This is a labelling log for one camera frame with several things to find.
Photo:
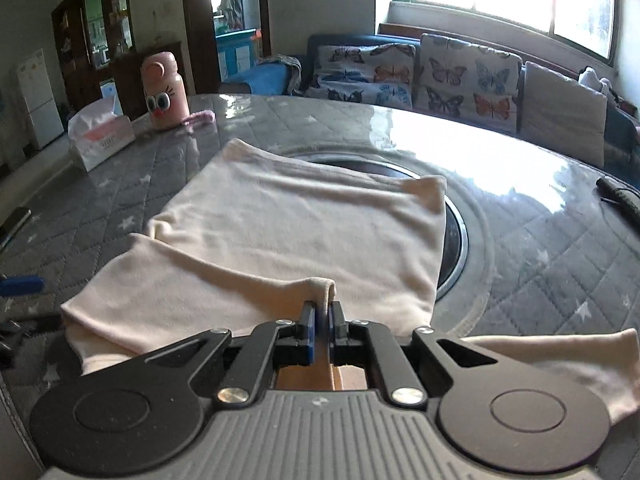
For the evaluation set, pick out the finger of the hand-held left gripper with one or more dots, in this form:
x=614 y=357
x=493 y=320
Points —
x=30 y=322
x=20 y=285

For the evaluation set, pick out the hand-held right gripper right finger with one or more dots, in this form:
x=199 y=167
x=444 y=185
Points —
x=332 y=332

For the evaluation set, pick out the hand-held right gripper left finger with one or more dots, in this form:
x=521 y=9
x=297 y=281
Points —
x=311 y=332

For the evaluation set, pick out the cream knit garment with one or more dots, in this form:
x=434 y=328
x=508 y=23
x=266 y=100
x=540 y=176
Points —
x=300 y=220

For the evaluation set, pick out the hanging clothes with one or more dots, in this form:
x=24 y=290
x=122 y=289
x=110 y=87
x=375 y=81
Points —
x=231 y=5

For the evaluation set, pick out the black smartphone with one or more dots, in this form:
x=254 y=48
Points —
x=12 y=226

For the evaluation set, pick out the white tissue box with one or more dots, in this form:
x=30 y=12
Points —
x=100 y=145

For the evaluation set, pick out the white refrigerator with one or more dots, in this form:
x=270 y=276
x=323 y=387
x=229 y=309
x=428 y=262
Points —
x=40 y=100

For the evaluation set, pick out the grey quilted star table cover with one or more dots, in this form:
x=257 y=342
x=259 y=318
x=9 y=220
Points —
x=525 y=260

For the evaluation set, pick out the pink cartoon face bottle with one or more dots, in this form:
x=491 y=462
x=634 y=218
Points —
x=165 y=85

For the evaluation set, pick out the tall dark glass cabinet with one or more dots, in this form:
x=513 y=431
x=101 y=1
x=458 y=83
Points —
x=75 y=35

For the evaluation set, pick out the blue chair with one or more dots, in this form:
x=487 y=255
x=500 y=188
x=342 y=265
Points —
x=255 y=80

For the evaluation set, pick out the long butterfly print cushion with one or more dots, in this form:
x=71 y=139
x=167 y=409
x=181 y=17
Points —
x=360 y=75

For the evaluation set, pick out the grey cloth on chair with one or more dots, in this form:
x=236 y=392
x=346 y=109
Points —
x=290 y=67

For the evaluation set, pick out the square butterfly print cushion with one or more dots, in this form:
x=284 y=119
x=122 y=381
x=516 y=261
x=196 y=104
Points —
x=465 y=85

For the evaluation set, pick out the plain grey cushion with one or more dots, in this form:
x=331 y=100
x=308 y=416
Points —
x=565 y=110

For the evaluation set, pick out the dark blue sofa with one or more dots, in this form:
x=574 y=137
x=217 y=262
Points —
x=620 y=130

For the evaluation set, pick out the black and white plush toy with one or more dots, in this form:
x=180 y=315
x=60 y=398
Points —
x=592 y=80

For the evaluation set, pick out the dark brown door frame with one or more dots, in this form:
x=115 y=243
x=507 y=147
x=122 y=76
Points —
x=197 y=10

